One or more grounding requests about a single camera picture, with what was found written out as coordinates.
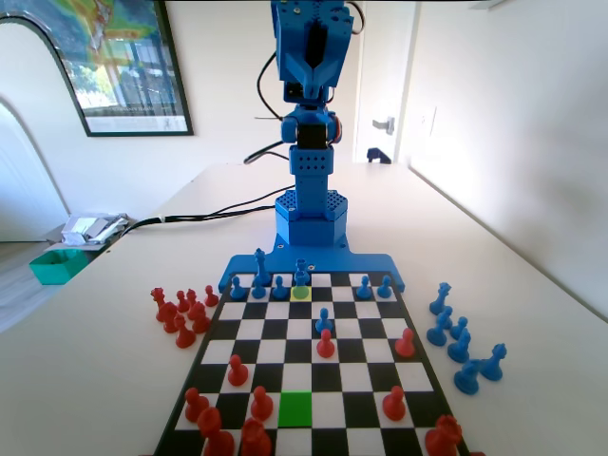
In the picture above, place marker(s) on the black and white chessboard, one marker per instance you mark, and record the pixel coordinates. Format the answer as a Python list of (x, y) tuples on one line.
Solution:
[(361, 380)]

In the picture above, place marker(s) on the red piece corner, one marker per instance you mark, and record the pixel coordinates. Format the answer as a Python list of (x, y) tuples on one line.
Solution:
[(444, 437)]

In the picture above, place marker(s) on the white arched furniture panel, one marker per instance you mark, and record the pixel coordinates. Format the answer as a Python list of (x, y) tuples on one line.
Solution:
[(28, 71)]

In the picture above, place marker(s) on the white door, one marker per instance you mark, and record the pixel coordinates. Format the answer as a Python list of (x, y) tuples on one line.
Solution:
[(385, 71)]

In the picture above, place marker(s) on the red chess queen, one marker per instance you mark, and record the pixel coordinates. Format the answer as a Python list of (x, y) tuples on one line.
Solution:
[(159, 298)]

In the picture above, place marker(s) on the blue geared gripper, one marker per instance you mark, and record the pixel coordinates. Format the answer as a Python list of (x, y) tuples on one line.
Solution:
[(298, 57)]

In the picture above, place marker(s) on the small blue printed part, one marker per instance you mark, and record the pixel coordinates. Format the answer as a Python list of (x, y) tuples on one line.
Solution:
[(377, 156)]

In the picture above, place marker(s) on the red chess pawn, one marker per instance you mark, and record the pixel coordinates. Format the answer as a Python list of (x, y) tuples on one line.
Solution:
[(261, 406), (394, 406), (210, 297), (405, 344), (325, 346), (195, 407), (236, 373)]

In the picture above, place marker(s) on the red chess piece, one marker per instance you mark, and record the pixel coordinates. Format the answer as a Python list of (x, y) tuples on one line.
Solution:
[(198, 317), (255, 441), (182, 303), (168, 319), (191, 298)]

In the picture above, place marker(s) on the teal plastic bin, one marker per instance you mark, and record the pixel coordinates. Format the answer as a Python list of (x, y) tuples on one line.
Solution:
[(52, 271)]

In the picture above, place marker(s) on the blue chess queen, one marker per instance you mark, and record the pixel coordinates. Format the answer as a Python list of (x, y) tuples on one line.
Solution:
[(494, 366)]

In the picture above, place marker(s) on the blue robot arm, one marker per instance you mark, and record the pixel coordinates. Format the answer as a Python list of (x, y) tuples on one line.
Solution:
[(311, 223)]

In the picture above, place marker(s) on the blue chess piece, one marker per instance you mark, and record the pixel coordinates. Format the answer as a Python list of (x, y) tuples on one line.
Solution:
[(468, 379), (439, 331), (460, 350), (441, 299)]

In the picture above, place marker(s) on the framed map poster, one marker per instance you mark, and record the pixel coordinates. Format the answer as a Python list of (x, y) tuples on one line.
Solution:
[(133, 57)]

